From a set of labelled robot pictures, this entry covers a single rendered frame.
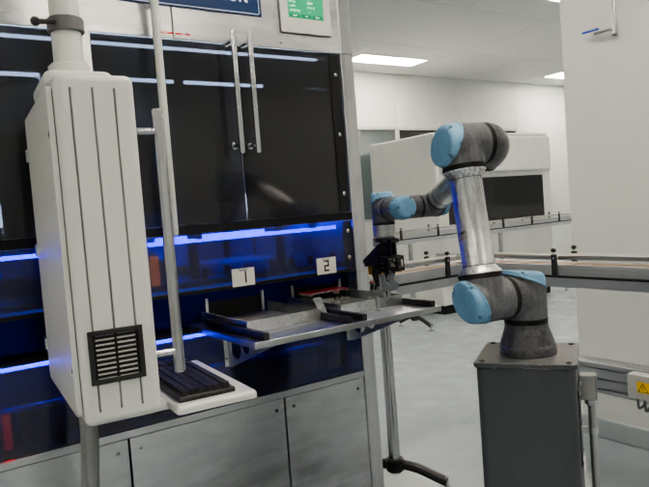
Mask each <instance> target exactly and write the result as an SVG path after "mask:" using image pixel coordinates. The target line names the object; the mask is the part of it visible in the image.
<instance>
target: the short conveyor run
mask: <svg viewBox="0 0 649 487"><path fill-rule="evenodd" d="M424 254H425V256H424V259H420V260H413V261H407V262H405V268H411V267H417V266H424V267H417V268H411V269H405V270H404V271H401V272H395V275H394V279H395V281H397V282H398V283H399V288H398V289H396V290H393V291H394V292H397V294H402V295H406V294H411V293H417V292H422V291H428V290H433V289H438V288H443V287H449V286H454V285H455V284H456V283H458V282H459V278H458V274H459V273H460V271H461V270H462V268H463V265H462V264H457V262H450V261H456V260H462V258H461V255H458V256H457V254H454V255H449V252H448V251H445V252H444V254H445V255H446V256H440V257H434V258H429V256H427V255H428V254H429V252H428V251H424ZM443 262H445V263H443ZM437 263H443V264H437ZM430 264H436V265H430Z"/></svg>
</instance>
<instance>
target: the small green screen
mask: <svg viewBox="0 0 649 487"><path fill-rule="evenodd" d="M278 9H279V21H280V32H283V33H293V34H301V35H311V36H321V37H331V36H332V35H331V22H330V9H329V0H278Z"/></svg>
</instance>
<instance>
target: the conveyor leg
mask: <svg viewBox="0 0 649 487"><path fill-rule="evenodd" d="M380 337H381V363H382V375H383V389H384V403H385V416H386V429H387V442H388V456H389V459H390V460H398V459H400V458H401V455H400V442H399V428H398V415H397V401H396V387H395V374H394V360H393V347H392V334H391V325H390V326H387V327H385V328H383V329H380Z"/></svg>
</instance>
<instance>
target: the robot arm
mask: <svg viewBox="0 0 649 487"><path fill-rule="evenodd" d="M509 147H510V143H509V138H508V135H507V133H506V132H505V130H504V129H503V128H502V127H500V126H499V125H497V124H494V123H489V122H483V123H459V122H455V123H451V124H444V125H442V126H440V127H439V128H438V129H437V131H436V132H435V134H434V137H433V139H432V143H431V158H432V161H433V163H434V164H435V166H437V167H440V168H442V175H443V178H442V179H441V180H440V181H439V182H438V183H437V184H436V185H435V186H434V187H433V188H432V189H431V190H430V191H429V192H428V193H427V194H422V195H409V196H405V195H400V196H396V197H393V194H392V192H391V191H386V192H375V193H372V195H371V206H372V219H373V235H374V238H375V243H380V244H378V245H377V246H376V247H375V248H374V249H373V250H372V251H371V252H370V253H369V254H368V255H367V256H366V257H365V259H364V260H363V263H364V266H365V267H372V276H373V279H374V281H375V284H376V286H377V287H378V289H379V291H380V293H381V295H382V296H383V297H388V296H390V295H391V291H393V290H396V289H398V288H399V283H398V282H397V281H395V279H394V275H395V272H401V271H404V270H405V261H404V255H400V254H398V255H397V247H396V243H398V242H399V238H395V237H394V236H395V235H396V233H395V219H399V220H405V219H408V218H419V217H429V216H441V215H446V214H447V213H448V212H449V209H450V203H451V202H453V207H454V214H455V220H456V226H457V233H458V240H459V246H460V252H461V258H462V265H463V268H462V270H461V271H460V273H459V274H458V278H459V282H458V283H456V284H455V285H454V287H453V291H452V302H453V305H454V307H455V310H456V311H457V313H458V315H459V316H460V317H461V318H462V319H463V320H464V321H466V322H467V323H470V324H487V323H489V322H494V321H499V320H504V330H503V333H502V336H501V340H500V344H499V353H500V354H501V355H502V356H505V357H507V358H521V359H535V358H549V357H552V356H554V355H556V354H557V348H556V343H555V341H554V338H553V336H552V333H551V331H550V326H549V316H548V300H547V288H548V286H547V284H546V277H545V275H544V274H543V273H542V272H535V271H519V270H503V269H501V268H500V267H499V266H497V265H496V264H495V262H494V251H493V244H492V238H491V231H490V225H489V219H488V213H487V206H486V200H485V193H484V188H483V181H482V176H483V175H484V174H485V173H486V172H491V171H494V170H495V169H496V168H497V166H499V165H500V164H501V163H502V162H503V161H504V160H505V159H506V157H507V155H508V152H509ZM401 259H403V267H402V260H401ZM382 272H383V273H385V274H383V273H382Z"/></svg>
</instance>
